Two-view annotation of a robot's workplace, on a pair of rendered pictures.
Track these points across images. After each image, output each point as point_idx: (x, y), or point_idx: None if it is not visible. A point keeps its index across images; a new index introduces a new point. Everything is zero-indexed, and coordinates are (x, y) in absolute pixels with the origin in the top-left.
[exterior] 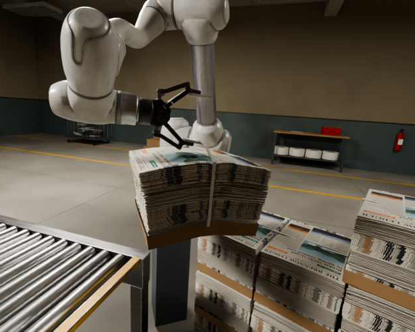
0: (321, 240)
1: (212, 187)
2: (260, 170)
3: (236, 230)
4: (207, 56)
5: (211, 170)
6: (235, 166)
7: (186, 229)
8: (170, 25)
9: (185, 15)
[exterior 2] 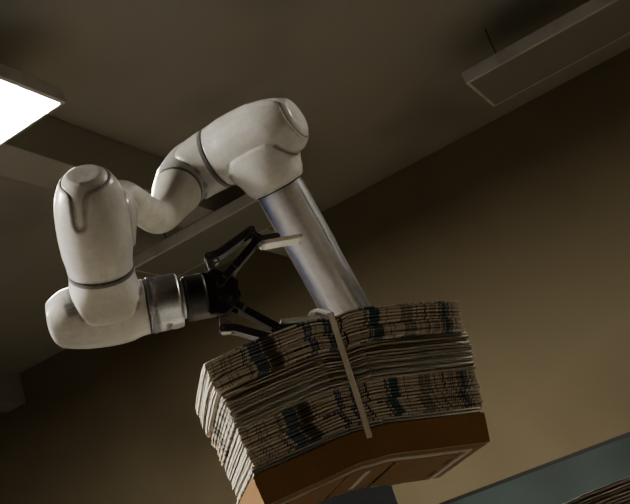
0: None
1: (345, 358)
2: (431, 304)
3: (436, 435)
4: (296, 203)
5: (331, 328)
6: (374, 310)
7: (326, 450)
8: (210, 184)
9: (228, 155)
